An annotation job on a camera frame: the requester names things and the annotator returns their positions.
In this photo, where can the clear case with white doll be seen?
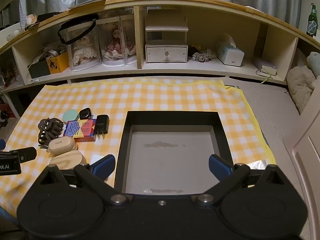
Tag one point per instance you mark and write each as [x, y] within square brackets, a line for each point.
[83, 50]

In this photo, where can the round wooden coaster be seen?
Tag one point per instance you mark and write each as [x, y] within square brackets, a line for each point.
[66, 159]

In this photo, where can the silver foil packet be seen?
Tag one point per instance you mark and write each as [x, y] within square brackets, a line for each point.
[258, 164]

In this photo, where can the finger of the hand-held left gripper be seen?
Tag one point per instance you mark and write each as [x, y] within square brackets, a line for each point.
[26, 153]

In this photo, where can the yellow cardboard box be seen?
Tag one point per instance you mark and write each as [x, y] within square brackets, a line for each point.
[58, 62]

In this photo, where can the yellow checkered tablecloth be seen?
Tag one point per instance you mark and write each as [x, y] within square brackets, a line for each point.
[175, 97]

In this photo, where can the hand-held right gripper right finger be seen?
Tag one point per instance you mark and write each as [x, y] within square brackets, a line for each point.
[220, 165]

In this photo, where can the wooden shelf unit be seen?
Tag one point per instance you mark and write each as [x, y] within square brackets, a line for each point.
[207, 30]

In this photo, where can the black storage box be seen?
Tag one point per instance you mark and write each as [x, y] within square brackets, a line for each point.
[172, 155]

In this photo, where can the black cardboard box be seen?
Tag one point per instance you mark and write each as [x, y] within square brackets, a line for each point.
[38, 70]

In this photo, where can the brown hair claw clip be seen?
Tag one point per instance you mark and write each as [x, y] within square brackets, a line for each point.
[48, 130]

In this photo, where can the black plug charger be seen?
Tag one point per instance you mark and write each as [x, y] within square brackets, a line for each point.
[102, 125]

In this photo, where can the beige earbuds case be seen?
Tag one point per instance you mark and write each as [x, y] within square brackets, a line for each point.
[61, 145]

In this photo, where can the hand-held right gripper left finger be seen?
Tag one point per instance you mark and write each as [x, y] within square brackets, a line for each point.
[103, 164]

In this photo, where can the black smartwatch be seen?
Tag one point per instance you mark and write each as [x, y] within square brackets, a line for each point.
[85, 113]

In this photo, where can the black headband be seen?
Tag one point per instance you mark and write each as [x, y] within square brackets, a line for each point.
[75, 21]

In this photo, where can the green glass bottle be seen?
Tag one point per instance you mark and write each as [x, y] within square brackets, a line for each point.
[312, 23]

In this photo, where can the pale blue tissue box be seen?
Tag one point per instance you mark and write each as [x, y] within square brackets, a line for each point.
[231, 53]

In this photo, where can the white mini drawer cabinet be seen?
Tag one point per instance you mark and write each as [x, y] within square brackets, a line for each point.
[166, 52]

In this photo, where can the mint green round case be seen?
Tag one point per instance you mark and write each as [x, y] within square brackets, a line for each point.
[70, 116]

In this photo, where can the colourful printed box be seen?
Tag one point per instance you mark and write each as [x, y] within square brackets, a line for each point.
[80, 130]

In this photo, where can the white door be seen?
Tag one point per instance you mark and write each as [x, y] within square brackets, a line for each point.
[306, 155]

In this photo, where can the cream plush toy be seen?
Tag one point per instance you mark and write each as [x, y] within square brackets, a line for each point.
[300, 85]

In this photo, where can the clear case with pink doll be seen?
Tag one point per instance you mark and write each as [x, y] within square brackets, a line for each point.
[116, 45]

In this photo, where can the grey scrunchie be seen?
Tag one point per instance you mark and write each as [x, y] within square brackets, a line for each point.
[203, 56]

